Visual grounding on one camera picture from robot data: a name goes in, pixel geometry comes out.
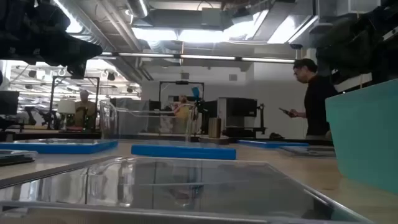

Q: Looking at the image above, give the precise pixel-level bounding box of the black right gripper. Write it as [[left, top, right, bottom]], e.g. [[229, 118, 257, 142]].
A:
[[316, 21, 374, 83]]

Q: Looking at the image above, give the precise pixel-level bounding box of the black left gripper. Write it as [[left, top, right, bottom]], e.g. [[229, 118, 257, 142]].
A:
[[27, 29, 103, 78]]

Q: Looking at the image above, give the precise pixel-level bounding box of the blue jewel case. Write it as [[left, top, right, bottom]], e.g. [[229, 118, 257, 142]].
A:
[[0, 138, 119, 155], [131, 141, 238, 161], [237, 139, 310, 149]]

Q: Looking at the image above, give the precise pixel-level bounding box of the black white patterned jewel case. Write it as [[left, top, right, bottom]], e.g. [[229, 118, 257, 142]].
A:
[[279, 145, 336, 158]]

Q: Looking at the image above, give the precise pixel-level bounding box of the clear jewel case black spine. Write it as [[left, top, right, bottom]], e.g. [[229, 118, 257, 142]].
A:
[[0, 155, 377, 224]]

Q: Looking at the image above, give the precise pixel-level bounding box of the person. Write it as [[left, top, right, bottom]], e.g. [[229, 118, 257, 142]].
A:
[[281, 58, 339, 141], [73, 89, 98, 131], [172, 94, 193, 135]]

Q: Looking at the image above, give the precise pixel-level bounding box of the white lampshade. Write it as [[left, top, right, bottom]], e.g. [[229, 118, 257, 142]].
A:
[[57, 99, 76, 115]]

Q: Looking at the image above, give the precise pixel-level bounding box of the clear plastic bin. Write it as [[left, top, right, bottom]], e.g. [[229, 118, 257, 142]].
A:
[[99, 100, 198, 141]]

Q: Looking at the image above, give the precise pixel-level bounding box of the translucent teal plastic bin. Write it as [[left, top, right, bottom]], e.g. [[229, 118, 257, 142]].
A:
[[325, 78, 398, 194]]

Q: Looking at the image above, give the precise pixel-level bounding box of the black monitor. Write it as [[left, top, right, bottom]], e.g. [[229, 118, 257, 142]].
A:
[[0, 90, 21, 116]]

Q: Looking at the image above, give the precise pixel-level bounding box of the black stand with platform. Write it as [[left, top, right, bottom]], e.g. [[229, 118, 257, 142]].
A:
[[222, 103, 267, 139]]

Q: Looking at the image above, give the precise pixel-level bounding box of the black and white cabinet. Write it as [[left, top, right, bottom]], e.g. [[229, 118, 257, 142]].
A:
[[217, 96, 259, 128]]

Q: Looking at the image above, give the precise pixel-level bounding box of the long ceiling light bar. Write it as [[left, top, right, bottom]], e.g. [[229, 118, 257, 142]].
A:
[[99, 51, 302, 65]]

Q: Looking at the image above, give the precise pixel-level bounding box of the black gantry frame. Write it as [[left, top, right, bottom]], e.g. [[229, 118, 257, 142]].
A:
[[159, 80, 205, 105], [47, 75, 101, 131]]

